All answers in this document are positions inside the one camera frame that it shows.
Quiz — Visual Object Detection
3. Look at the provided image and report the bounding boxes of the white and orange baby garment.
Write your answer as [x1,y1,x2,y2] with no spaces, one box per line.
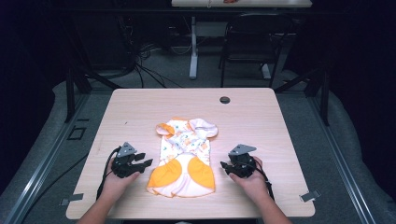
[146,117,219,199]

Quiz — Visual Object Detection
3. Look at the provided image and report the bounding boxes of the white table leg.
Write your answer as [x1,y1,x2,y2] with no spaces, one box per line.
[189,15,200,80]

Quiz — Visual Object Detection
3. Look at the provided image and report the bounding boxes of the black chair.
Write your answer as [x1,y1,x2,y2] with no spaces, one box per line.
[218,12,296,89]

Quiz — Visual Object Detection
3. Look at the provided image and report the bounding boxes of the aluminium floor rail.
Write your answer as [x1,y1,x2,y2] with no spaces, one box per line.
[306,92,377,224]
[2,92,92,224]

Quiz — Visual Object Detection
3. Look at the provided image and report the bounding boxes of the person's left hand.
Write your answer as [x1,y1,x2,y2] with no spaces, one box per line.
[100,170,141,203]

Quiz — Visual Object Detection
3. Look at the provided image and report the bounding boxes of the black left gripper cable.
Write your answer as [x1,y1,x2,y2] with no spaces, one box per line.
[95,145,123,201]

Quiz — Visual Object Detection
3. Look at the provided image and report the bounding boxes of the black metal stand frame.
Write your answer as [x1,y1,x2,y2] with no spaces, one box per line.
[274,63,332,127]
[63,29,123,124]

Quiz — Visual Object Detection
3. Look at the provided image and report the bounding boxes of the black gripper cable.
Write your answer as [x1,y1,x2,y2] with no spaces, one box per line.
[95,145,123,201]
[254,158,276,202]

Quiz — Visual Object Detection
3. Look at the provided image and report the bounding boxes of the grey tape strip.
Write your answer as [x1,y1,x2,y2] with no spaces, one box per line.
[299,189,322,203]
[60,192,85,207]

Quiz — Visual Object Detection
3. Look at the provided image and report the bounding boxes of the black floor cables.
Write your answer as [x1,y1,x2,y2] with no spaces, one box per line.
[90,40,188,90]

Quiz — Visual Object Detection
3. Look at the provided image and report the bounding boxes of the person's right hand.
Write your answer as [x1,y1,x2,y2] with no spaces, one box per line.
[228,156,271,204]

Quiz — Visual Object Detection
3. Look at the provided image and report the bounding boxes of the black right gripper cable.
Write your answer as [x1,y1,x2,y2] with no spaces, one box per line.
[254,158,276,202]

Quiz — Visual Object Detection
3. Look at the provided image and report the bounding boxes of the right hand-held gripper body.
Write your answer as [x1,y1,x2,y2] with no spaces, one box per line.
[228,143,258,179]

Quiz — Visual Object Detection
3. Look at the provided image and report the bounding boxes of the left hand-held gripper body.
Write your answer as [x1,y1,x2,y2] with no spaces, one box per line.
[110,142,147,179]

